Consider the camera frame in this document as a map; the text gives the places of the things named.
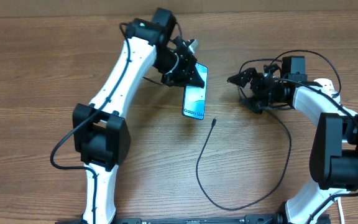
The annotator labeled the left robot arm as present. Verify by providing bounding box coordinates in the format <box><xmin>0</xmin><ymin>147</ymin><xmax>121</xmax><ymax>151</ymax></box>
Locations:
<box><xmin>73</xmin><ymin>8</ymin><xmax>208</xmax><ymax>223</ymax></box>

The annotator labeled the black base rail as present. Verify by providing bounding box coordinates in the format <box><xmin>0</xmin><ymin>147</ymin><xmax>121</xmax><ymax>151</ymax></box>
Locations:
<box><xmin>54</xmin><ymin>213</ymin><xmax>332</xmax><ymax>224</ymax></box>

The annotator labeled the white power strip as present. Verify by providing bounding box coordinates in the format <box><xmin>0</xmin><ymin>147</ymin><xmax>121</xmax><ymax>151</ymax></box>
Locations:
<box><xmin>314</xmin><ymin>78</ymin><xmax>340</xmax><ymax>102</ymax></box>

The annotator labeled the white power strip cord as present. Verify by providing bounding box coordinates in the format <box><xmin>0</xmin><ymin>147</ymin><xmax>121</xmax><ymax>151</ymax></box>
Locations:
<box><xmin>336</xmin><ymin>198</ymin><xmax>346</xmax><ymax>224</ymax></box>

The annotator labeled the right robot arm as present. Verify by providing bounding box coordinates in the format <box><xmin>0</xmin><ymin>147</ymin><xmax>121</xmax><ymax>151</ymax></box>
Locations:
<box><xmin>227</xmin><ymin>56</ymin><xmax>358</xmax><ymax>223</ymax></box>

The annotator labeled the black USB-C charging cable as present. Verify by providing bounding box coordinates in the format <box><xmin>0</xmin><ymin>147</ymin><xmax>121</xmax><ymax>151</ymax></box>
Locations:
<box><xmin>195</xmin><ymin>50</ymin><xmax>342</xmax><ymax>212</ymax></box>

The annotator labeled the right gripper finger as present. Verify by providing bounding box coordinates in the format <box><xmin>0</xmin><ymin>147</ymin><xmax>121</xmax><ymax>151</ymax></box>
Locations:
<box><xmin>240</xmin><ymin>98</ymin><xmax>263</xmax><ymax>114</ymax></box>
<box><xmin>227</xmin><ymin>67</ymin><xmax>257</xmax><ymax>88</ymax></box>

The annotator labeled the Samsung Galaxy smartphone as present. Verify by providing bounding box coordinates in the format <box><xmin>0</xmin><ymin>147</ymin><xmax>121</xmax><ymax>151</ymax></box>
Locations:
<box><xmin>182</xmin><ymin>63</ymin><xmax>208</xmax><ymax>120</ymax></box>

